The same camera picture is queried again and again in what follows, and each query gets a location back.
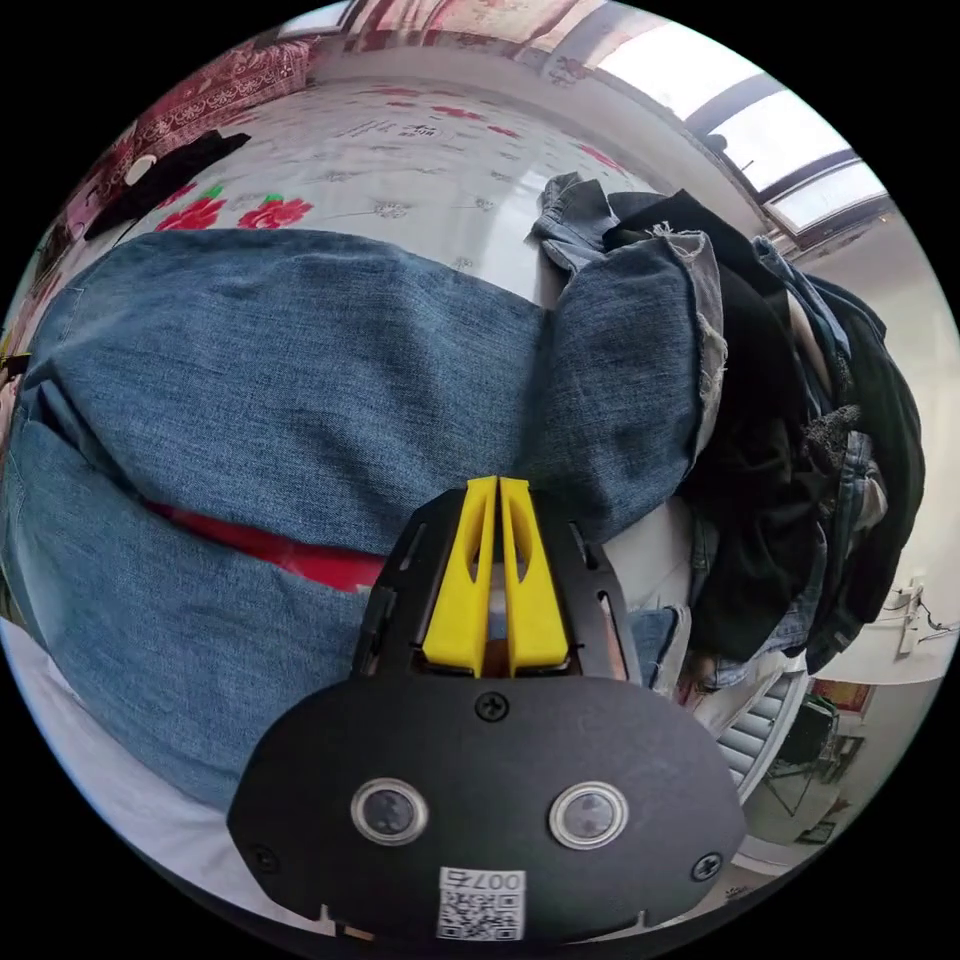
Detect window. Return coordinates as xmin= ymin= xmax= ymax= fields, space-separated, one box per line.
xmin=598 ymin=43 xmax=898 ymax=243

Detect pile of clothes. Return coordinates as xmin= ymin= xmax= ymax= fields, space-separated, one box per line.
xmin=527 ymin=171 xmax=928 ymax=693

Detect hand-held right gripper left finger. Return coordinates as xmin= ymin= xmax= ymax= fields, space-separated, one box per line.
xmin=421 ymin=476 xmax=499 ymax=678

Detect blue jeans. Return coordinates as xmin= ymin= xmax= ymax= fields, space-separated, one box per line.
xmin=0 ymin=227 xmax=730 ymax=815

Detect dark red patterned blanket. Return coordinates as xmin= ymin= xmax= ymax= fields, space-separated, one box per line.
xmin=41 ymin=37 xmax=320 ymax=230

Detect black cloth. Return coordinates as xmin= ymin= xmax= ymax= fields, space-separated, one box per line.
xmin=82 ymin=130 xmax=253 ymax=242

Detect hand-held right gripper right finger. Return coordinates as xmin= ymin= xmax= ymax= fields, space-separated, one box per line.
xmin=499 ymin=476 xmax=571 ymax=678

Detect white radiator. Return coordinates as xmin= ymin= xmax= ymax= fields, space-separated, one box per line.
xmin=708 ymin=665 xmax=810 ymax=790

